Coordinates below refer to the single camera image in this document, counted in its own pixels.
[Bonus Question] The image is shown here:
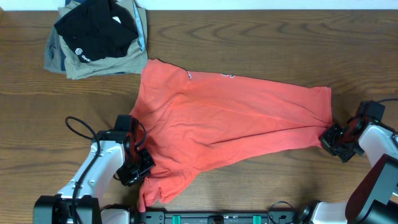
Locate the grey folded garment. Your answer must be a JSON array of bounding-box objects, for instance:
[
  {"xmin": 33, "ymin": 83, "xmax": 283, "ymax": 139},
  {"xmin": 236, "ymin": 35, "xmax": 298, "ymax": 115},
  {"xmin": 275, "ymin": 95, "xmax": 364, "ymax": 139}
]
[{"xmin": 44, "ymin": 28, "xmax": 66, "ymax": 74}]

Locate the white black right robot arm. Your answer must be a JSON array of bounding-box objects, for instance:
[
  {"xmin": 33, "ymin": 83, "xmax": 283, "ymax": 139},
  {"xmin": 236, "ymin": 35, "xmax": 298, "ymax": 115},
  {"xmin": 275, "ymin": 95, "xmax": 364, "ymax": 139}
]
[{"xmin": 299, "ymin": 121, "xmax": 397, "ymax": 224}]

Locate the black folded garment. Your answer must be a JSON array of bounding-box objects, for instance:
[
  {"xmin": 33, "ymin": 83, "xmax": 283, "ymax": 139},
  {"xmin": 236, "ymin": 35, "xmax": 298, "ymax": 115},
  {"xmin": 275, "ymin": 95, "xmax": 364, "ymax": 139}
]
[{"xmin": 54, "ymin": 0, "xmax": 139, "ymax": 63}]

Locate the red soccer t-shirt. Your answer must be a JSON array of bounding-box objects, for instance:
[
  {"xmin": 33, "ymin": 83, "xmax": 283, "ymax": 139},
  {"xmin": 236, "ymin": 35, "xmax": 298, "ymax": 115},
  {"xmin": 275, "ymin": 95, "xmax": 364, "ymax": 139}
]
[{"xmin": 131, "ymin": 60, "xmax": 332, "ymax": 212}]

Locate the khaki folded garment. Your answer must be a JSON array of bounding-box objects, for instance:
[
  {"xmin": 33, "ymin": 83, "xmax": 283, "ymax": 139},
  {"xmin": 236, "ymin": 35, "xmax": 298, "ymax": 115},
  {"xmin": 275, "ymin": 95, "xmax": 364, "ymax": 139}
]
[{"xmin": 60, "ymin": 0, "xmax": 148, "ymax": 80}]

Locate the light blue folded garment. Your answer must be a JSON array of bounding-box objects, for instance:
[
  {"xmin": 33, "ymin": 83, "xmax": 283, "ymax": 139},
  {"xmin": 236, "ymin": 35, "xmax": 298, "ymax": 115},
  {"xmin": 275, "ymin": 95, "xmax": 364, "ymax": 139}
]
[{"xmin": 132, "ymin": 0, "xmax": 146, "ymax": 52}]

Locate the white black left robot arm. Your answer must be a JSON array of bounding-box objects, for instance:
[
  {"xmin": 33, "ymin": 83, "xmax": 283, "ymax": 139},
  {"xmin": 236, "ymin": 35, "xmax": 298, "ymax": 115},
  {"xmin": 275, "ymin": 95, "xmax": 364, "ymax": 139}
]
[{"xmin": 33, "ymin": 131, "xmax": 155, "ymax": 224}]

